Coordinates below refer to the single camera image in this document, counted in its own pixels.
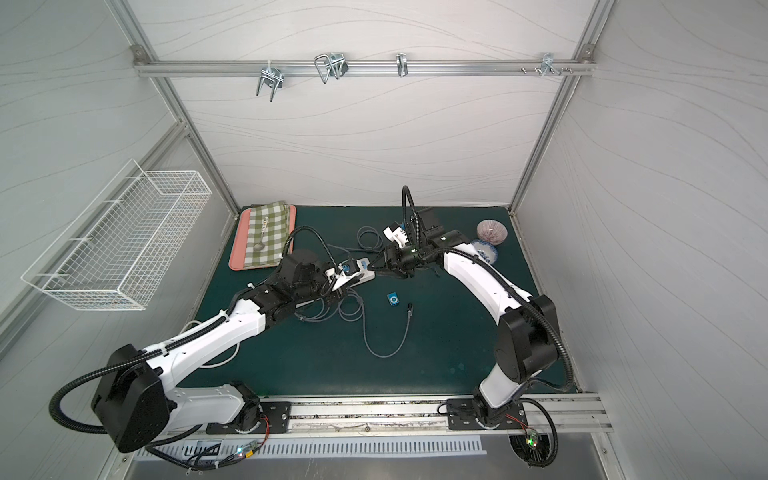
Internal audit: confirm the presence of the green checkered cloth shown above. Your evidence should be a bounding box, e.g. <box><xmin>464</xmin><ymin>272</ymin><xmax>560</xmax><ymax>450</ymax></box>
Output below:
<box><xmin>244</xmin><ymin>201</ymin><xmax>290</xmax><ymax>270</ymax></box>

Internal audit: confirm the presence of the blue patterned bowl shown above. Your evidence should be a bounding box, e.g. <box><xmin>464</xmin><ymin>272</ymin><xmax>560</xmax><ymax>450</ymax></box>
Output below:
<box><xmin>471</xmin><ymin>239</ymin><xmax>499</xmax><ymax>265</ymax></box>

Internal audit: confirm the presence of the pink striped bowl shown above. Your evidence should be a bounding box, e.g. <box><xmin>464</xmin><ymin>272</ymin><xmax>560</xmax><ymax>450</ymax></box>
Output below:
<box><xmin>476</xmin><ymin>219</ymin><xmax>508</xmax><ymax>246</ymax></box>

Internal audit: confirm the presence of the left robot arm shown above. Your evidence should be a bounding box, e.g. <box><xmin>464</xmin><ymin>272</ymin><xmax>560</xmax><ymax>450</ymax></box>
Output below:
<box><xmin>48</xmin><ymin>249</ymin><xmax>375</xmax><ymax>453</ymax></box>

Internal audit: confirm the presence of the pink tray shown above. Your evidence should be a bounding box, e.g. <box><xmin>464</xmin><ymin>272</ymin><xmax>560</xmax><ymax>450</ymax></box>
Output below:
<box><xmin>228</xmin><ymin>203</ymin><xmax>297</xmax><ymax>271</ymax></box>

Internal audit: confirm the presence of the white wire basket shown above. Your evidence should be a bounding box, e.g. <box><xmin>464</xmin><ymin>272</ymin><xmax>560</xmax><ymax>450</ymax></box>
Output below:
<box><xmin>21</xmin><ymin>159</ymin><xmax>212</xmax><ymax>311</ymax></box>

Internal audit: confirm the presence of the white colourful power strip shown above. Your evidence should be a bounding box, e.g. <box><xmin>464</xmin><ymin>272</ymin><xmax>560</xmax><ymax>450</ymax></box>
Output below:
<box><xmin>341</xmin><ymin>257</ymin><xmax>375</xmax><ymax>283</ymax></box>

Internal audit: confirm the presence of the spoon with white handle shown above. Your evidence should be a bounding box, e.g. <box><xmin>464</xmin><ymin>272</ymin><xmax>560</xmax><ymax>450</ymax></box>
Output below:
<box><xmin>253</xmin><ymin>217</ymin><xmax>269</xmax><ymax>252</ymax></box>

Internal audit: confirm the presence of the metal crossbar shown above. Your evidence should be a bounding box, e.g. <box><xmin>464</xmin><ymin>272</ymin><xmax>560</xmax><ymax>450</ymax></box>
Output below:
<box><xmin>134</xmin><ymin>54</ymin><xmax>597</xmax><ymax>79</ymax></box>

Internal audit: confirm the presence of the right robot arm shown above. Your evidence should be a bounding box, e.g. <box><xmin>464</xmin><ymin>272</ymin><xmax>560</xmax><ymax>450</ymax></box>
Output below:
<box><xmin>382</xmin><ymin>186</ymin><xmax>575</xmax><ymax>409</ymax></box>

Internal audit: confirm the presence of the white power strip cord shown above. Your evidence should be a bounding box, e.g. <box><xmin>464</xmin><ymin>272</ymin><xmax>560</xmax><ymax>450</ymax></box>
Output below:
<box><xmin>176</xmin><ymin>319</ymin><xmax>241</xmax><ymax>370</ymax></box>

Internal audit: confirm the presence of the aluminium front rail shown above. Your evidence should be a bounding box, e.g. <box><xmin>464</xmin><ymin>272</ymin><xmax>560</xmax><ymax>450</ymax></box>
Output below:
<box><xmin>119</xmin><ymin>392</ymin><xmax>614</xmax><ymax>442</ymax></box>

